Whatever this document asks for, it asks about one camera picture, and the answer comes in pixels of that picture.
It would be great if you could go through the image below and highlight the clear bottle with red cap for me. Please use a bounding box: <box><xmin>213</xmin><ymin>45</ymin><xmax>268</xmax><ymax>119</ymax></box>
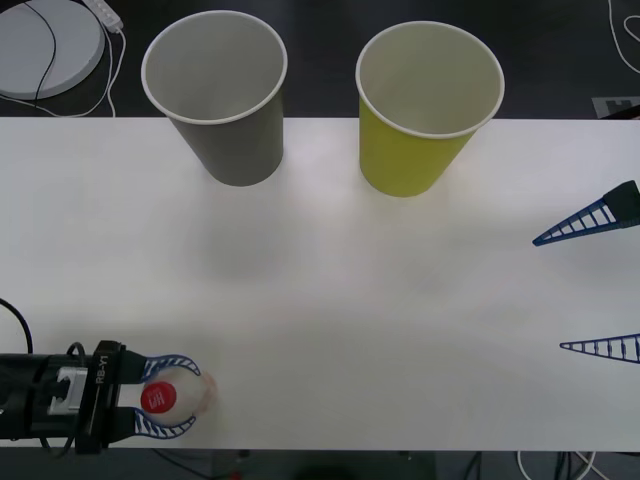
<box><xmin>140</xmin><ymin>366</ymin><xmax>219</xmax><ymax>427</ymax></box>

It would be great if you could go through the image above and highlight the thin black cable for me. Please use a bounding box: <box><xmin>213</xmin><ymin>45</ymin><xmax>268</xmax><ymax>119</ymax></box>
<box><xmin>20</xmin><ymin>0</ymin><xmax>57</xmax><ymax>107</ymax></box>

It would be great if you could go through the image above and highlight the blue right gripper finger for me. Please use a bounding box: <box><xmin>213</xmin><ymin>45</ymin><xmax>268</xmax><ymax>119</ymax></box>
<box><xmin>532</xmin><ymin>179</ymin><xmax>640</xmax><ymax>247</ymax></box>
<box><xmin>558</xmin><ymin>333</ymin><xmax>640</xmax><ymax>365</ymax></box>

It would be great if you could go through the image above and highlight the white power strip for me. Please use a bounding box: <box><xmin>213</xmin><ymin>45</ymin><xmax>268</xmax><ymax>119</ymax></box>
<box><xmin>85</xmin><ymin>0</ymin><xmax>124</xmax><ymax>32</ymax></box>

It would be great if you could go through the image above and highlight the round pale grey base plate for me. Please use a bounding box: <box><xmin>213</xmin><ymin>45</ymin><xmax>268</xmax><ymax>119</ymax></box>
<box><xmin>0</xmin><ymin>0</ymin><xmax>107</xmax><ymax>100</ymax></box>

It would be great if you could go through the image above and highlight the grey plastic waste bin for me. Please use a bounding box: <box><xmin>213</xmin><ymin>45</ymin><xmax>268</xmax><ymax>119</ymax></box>
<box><xmin>140</xmin><ymin>10</ymin><xmax>289</xmax><ymax>188</ymax></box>

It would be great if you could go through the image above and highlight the yellow-green plastic waste bin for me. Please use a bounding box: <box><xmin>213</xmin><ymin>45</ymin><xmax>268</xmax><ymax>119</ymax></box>
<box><xmin>355</xmin><ymin>19</ymin><xmax>506</xmax><ymax>198</ymax></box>

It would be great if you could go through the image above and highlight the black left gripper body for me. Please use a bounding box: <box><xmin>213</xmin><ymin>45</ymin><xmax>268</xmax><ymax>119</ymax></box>
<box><xmin>74</xmin><ymin>339</ymin><xmax>125</xmax><ymax>456</ymax></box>

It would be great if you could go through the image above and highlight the white cable loop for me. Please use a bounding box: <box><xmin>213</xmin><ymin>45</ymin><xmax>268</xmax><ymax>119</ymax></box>
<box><xmin>516</xmin><ymin>449</ymin><xmax>607</xmax><ymax>480</ymax></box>

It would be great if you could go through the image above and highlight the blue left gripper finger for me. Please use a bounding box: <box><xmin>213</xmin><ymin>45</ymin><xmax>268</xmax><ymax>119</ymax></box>
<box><xmin>112</xmin><ymin>405</ymin><xmax>197</xmax><ymax>444</ymax></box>
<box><xmin>118</xmin><ymin>348</ymin><xmax>204</xmax><ymax>387</ymax></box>

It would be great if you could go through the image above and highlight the grey marker board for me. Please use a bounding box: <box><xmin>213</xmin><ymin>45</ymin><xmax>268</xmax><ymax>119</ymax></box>
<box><xmin>592</xmin><ymin>94</ymin><xmax>640</xmax><ymax>120</ymax></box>

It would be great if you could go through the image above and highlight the white power strip cable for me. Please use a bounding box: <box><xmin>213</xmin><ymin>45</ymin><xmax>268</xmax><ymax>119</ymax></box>
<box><xmin>0</xmin><ymin>28</ymin><xmax>127</xmax><ymax>119</ymax></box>

